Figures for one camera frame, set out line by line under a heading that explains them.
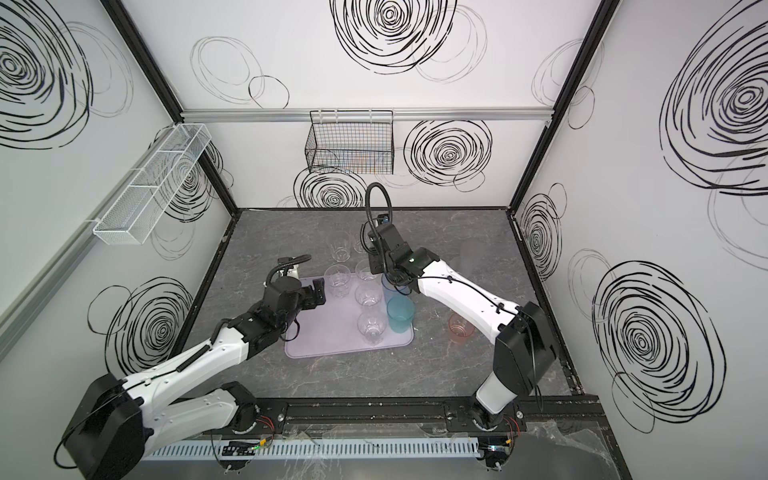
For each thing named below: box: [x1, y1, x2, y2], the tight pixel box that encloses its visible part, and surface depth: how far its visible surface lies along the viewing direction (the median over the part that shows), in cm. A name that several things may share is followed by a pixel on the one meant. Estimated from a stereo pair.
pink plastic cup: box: [448, 312, 475, 344], surface depth 90 cm
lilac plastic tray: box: [285, 274, 415, 359], surface depth 88 cm
